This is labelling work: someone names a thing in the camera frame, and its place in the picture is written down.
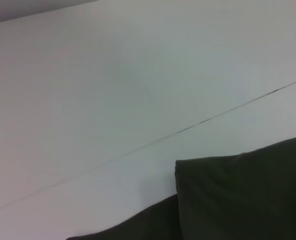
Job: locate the dark green FREE t-shirt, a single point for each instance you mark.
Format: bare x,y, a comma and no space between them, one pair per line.
237,200

